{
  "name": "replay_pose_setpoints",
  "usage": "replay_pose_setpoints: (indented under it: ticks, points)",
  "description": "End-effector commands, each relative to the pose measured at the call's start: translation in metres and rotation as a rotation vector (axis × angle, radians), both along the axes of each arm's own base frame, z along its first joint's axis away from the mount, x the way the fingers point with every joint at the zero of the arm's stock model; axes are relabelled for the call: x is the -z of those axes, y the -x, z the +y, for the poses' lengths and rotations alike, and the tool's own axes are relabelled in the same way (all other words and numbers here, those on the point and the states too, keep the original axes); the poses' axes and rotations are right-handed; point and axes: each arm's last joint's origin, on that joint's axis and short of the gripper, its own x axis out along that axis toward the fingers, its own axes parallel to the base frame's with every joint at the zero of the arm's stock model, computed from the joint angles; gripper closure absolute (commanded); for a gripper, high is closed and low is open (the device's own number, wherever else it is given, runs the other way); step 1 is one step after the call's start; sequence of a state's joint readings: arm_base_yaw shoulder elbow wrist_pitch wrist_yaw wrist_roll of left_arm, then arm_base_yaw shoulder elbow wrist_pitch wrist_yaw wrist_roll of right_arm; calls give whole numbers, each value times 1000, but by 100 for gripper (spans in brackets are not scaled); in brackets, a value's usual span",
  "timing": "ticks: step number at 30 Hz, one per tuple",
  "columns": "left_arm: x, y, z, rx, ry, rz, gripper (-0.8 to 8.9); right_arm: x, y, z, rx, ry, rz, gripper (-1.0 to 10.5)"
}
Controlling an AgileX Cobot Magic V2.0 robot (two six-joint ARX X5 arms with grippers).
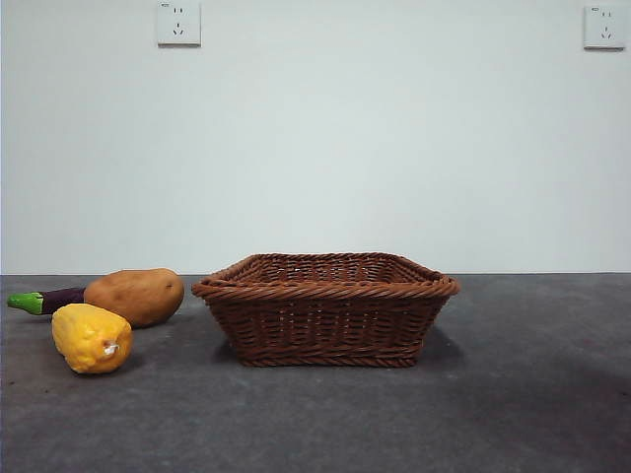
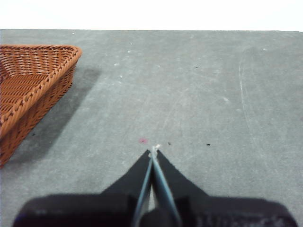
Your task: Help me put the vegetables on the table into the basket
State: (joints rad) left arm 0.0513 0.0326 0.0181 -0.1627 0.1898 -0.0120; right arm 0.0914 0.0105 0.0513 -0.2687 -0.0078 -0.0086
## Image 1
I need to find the brown wicker basket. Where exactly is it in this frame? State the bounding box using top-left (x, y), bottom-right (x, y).
top-left (190, 252), bottom-right (462, 369)

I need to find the purple eggplant with green stem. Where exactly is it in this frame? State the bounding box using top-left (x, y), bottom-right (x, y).
top-left (6, 287), bottom-right (90, 316)

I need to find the white wall socket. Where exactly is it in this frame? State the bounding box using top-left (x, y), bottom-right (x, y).
top-left (583, 5), bottom-right (626, 50)
top-left (157, 1), bottom-right (202, 48)

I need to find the brown potato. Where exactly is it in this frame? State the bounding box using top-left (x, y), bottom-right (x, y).
top-left (82, 267), bottom-right (185, 329)

